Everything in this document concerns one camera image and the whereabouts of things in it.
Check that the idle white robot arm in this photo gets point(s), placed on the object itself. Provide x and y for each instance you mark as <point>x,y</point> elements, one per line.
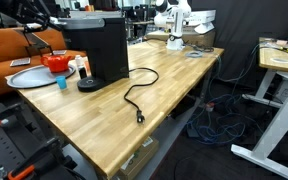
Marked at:
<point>176,30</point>

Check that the black Keurig coffee machine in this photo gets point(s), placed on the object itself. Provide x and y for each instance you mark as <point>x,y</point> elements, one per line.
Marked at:
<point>104,53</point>

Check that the small blue plastic cup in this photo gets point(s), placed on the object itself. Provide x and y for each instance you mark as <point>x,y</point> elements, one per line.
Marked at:
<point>61,82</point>

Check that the small cardboard box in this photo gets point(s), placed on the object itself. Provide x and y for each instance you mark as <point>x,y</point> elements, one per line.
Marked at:
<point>137,160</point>

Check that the large cardboard box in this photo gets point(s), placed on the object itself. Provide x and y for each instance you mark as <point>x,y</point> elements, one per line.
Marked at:
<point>200,39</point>

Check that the round grey metal tray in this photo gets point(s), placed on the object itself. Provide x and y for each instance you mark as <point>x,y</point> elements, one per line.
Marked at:
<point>27,78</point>

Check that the white flat box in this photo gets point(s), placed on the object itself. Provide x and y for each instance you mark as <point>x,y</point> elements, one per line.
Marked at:
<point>202,16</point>
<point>204,28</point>

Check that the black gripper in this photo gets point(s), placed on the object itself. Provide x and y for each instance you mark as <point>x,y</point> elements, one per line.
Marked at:
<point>14,7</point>

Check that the red teapot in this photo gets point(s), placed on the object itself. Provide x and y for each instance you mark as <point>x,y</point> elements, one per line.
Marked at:
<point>55,63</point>

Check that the orange sofa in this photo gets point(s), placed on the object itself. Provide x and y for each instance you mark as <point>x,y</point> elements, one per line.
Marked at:
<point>4,43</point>

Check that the small white bottle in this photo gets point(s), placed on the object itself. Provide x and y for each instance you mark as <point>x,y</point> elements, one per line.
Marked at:
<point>79,61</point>

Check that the grey table frame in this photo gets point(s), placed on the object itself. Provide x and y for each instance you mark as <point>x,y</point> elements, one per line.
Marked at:
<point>170,133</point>

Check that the white leg wooden desk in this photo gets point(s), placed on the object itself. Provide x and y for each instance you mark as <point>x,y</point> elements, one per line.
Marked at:
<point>284,116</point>

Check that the black backdrop curtain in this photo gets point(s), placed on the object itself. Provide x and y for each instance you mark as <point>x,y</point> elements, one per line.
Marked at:
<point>244,26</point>

